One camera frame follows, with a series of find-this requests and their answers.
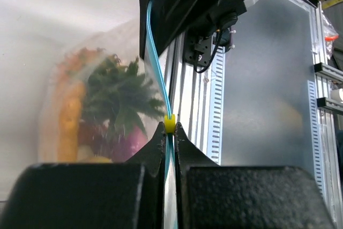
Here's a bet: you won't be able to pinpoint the orange toy carrot pieces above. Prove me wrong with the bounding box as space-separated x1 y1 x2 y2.
57 81 86 162

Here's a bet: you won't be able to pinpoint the purple toy onion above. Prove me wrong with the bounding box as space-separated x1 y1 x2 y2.
116 126 148 162

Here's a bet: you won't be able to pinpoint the aluminium front rail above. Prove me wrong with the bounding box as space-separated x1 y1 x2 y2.
160 33 211 153

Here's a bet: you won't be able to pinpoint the clear zip top bag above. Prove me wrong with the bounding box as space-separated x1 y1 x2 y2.
42 3 178 228

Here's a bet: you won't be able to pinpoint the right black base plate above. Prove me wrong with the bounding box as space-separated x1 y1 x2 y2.
183 30 236 74

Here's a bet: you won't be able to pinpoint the white slotted cable duct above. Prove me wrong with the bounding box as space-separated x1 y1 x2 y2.
207 47 226 165

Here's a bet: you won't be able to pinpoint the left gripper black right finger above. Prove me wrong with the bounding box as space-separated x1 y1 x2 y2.
174 123 334 228

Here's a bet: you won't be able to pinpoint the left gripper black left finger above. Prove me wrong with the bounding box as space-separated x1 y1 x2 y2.
1 123 165 228

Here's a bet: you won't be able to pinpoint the orange toy pineapple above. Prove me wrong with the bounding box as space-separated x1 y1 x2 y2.
56 47 167 138

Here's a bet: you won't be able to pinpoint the yellow toy lemon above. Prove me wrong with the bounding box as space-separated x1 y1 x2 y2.
84 156 112 163

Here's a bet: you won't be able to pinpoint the beige toy garlic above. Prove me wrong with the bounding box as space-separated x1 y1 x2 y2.
77 145 94 162

